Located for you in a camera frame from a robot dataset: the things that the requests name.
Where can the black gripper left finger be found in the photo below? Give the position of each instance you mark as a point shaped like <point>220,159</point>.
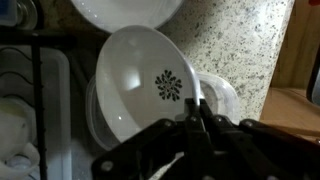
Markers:
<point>194,125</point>

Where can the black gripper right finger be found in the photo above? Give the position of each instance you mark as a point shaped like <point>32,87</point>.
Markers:
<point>213,123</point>

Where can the white bowl with flower pattern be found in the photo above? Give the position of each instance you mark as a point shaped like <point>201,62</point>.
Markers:
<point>141,77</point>

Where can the clear plastic container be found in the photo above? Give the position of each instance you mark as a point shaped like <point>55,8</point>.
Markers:
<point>220,96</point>

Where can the white mug lower rack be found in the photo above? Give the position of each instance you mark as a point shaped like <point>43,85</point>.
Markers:
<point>18,156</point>

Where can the black two-tier dish rack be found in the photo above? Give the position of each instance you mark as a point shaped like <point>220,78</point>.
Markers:
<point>35,71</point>

